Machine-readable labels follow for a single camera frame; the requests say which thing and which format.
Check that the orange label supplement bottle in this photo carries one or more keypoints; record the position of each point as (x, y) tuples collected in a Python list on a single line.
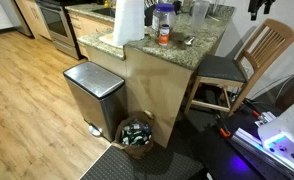
[(164, 34)]

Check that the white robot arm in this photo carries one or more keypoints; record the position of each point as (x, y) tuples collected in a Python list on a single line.
[(288, 130)]

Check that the clear plastic jug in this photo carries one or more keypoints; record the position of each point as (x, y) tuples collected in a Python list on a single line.
[(199, 15)]

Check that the granite top kitchen island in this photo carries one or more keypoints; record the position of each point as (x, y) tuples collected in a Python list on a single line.
[(153, 83)]

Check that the green crushed cans heap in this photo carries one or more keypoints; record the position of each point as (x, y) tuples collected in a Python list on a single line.
[(136, 134)]

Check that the stainless steel trash can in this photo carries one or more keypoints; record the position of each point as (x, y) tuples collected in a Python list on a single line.
[(93, 83)]

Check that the brown paper bag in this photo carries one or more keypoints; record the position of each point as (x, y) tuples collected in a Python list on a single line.
[(133, 150)]

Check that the metal spoon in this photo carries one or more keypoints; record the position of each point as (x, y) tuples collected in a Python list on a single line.
[(189, 41)]

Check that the white paper towel roll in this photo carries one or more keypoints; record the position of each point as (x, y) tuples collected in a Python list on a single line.
[(128, 21)]

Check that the large jar purple lid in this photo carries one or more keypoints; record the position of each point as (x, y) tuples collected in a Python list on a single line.
[(163, 18)]

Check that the black countertop appliance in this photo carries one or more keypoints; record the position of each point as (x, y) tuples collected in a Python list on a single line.
[(149, 15)]

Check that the wooden chair dark cushion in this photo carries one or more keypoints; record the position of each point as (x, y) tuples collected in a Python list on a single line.
[(220, 68)]

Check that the dark ribbed floor mat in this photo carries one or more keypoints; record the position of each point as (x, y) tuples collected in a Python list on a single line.
[(137, 166)]

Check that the kitchen sink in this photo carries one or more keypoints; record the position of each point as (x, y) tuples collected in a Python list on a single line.
[(105, 12)]

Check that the white plastic spoon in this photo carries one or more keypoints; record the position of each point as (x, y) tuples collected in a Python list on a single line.
[(213, 17)]

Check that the stainless steel oven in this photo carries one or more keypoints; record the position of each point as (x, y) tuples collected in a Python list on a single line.
[(57, 23)]

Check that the robot mounting platform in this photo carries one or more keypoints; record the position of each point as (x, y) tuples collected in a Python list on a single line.
[(250, 150)]

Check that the light wood base cabinet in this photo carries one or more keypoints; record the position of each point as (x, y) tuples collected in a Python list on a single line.
[(35, 16)]

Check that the dark hanging clothes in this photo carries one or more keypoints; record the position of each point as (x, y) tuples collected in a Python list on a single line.
[(258, 7)]

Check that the grey refrigerator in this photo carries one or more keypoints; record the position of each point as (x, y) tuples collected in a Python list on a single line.
[(17, 16)]

